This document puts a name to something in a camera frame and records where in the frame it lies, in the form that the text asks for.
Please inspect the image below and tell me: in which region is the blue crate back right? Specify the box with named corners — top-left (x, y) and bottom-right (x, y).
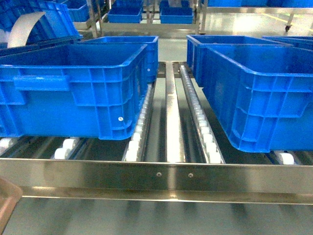
top-left (186, 35), bottom-right (291, 87)

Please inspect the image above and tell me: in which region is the blue crate back left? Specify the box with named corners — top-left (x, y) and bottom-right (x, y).
top-left (77, 36), bottom-right (159, 84)

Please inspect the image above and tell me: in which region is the blue crate front right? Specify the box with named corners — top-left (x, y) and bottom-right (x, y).
top-left (203, 46), bottom-right (313, 153)

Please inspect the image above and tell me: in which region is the white curved strip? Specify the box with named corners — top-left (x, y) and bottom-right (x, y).
top-left (7, 12), bottom-right (46, 48)

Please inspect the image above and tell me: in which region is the blue crate front left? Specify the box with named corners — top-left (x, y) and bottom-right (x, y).
top-left (0, 44), bottom-right (148, 141)

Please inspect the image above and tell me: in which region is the blue crate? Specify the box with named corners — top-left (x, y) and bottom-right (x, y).
top-left (203, 46), bottom-right (313, 153)
top-left (77, 36), bottom-right (159, 84)
top-left (0, 44), bottom-right (148, 141)
top-left (186, 35), bottom-right (291, 87)

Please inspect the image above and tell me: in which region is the beige plastic dustpan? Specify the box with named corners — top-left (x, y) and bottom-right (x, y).
top-left (0, 178), bottom-right (23, 234)

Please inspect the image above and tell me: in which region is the stainless steel shelf rack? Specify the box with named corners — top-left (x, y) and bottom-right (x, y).
top-left (0, 0), bottom-right (313, 206)

